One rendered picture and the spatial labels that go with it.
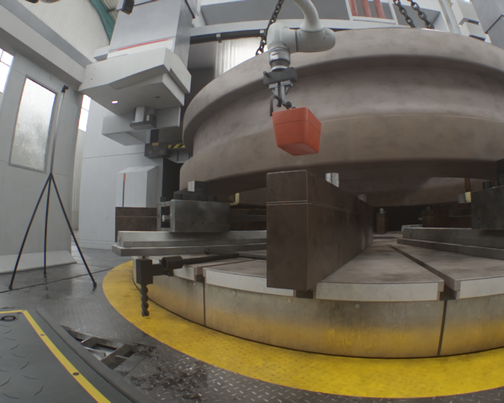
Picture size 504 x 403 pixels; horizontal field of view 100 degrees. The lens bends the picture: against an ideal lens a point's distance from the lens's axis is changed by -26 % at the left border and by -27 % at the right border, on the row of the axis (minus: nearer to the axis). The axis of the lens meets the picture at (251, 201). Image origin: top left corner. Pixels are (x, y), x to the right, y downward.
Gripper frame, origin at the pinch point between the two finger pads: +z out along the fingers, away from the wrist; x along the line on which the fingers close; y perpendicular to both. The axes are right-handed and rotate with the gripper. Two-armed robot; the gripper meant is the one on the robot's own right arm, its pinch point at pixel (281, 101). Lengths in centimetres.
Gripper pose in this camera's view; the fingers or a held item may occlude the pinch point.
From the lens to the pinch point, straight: 115.8
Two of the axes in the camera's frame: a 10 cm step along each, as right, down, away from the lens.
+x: 8.7, -0.4, -4.9
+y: -4.9, -0.7, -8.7
